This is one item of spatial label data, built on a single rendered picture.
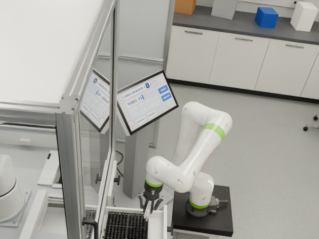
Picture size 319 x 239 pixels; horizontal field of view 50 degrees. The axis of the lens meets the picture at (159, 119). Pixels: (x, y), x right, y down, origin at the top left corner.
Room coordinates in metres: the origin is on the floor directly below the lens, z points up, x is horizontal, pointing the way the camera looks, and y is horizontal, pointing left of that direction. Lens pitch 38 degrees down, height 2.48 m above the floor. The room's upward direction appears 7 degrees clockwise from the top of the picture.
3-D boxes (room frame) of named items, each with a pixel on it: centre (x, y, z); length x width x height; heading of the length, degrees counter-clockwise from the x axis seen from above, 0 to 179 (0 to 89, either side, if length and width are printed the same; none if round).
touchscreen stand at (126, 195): (2.03, 0.11, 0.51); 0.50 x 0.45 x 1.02; 52
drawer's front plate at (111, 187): (1.39, 0.24, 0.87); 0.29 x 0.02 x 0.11; 3
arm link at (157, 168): (1.14, -0.03, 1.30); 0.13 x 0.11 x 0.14; 64
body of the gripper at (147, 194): (1.14, -0.01, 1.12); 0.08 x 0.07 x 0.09; 92
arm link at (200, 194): (1.36, -0.28, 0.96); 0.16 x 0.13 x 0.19; 63
